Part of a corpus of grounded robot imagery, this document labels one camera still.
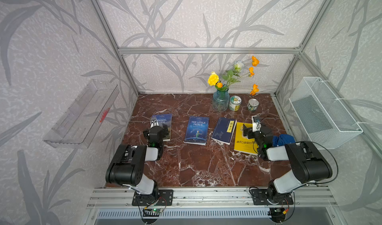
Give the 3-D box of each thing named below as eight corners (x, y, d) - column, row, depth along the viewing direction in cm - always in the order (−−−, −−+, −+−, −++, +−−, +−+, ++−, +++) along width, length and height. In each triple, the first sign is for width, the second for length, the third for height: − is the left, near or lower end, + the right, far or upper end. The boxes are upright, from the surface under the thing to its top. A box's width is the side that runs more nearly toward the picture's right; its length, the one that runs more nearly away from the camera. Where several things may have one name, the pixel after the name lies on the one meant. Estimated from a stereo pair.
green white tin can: (229, 111, 112) (231, 103, 105) (227, 103, 117) (229, 95, 110) (239, 111, 112) (242, 103, 105) (238, 103, 117) (240, 95, 110)
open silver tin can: (248, 111, 111) (250, 106, 107) (246, 102, 117) (247, 98, 113) (258, 111, 111) (260, 106, 107) (256, 102, 117) (258, 98, 113)
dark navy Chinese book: (211, 138, 97) (211, 136, 95) (220, 117, 108) (220, 114, 106) (229, 145, 94) (230, 143, 92) (236, 122, 105) (237, 120, 103)
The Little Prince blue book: (183, 143, 95) (183, 142, 93) (189, 117, 108) (189, 115, 107) (206, 146, 94) (206, 144, 92) (209, 119, 107) (209, 117, 106)
